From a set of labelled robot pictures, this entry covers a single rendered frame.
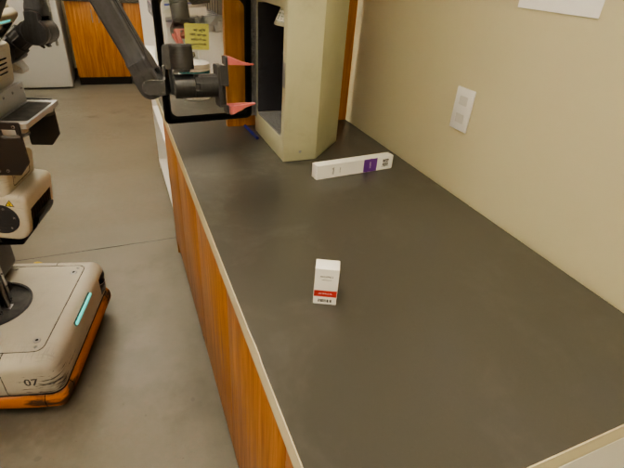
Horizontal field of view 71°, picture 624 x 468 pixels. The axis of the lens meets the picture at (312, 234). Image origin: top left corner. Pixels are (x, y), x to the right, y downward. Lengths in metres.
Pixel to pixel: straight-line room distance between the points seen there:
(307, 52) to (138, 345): 1.43
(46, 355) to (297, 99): 1.21
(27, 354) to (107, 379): 0.35
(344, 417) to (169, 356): 1.46
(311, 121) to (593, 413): 1.02
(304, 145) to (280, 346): 0.81
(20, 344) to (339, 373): 1.37
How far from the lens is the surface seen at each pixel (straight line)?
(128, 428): 1.87
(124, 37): 1.20
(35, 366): 1.81
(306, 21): 1.32
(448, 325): 0.84
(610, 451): 0.88
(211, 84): 1.18
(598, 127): 1.07
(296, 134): 1.38
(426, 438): 0.67
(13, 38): 1.79
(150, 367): 2.03
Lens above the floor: 1.48
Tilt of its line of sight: 32 degrees down
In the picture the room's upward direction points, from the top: 4 degrees clockwise
